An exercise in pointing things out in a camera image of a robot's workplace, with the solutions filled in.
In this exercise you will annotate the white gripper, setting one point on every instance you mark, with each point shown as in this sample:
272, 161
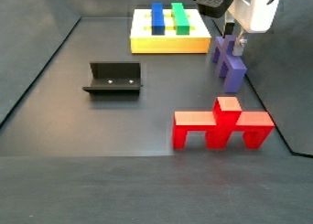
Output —
254, 15

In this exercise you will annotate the purple three-legged block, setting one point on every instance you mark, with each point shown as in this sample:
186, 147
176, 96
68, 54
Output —
230, 66

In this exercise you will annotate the yellow slotted board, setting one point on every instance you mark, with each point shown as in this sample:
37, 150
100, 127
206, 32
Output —
169, 42

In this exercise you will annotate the green rectangular bar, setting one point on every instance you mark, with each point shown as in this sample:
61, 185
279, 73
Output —
180, 20

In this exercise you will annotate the blue rectangular bar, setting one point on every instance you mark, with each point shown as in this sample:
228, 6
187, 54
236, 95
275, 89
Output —
156, 19

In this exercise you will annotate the red three-legged block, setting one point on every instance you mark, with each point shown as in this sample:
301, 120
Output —
226, 119

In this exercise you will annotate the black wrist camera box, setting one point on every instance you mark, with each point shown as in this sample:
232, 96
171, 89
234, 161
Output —
212, 8

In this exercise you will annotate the black angle bracket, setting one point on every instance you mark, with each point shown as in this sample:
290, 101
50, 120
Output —
115, 76

